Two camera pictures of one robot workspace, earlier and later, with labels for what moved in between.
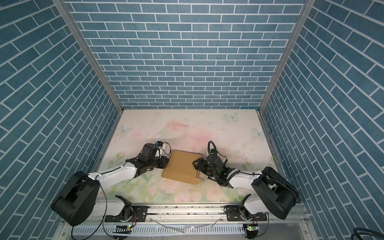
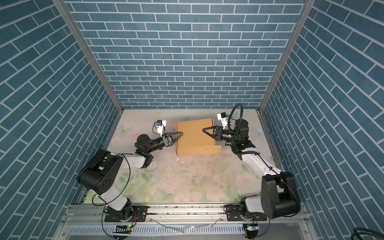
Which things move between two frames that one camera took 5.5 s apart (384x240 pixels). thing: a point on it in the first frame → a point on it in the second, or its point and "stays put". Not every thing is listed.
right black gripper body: (206, 168) → (227, 136)
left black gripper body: (157, 162) → (159, 144)
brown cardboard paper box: (179, 166) → (194, 141)
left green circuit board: (123, 229) stays put
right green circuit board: (251, 227) stays put
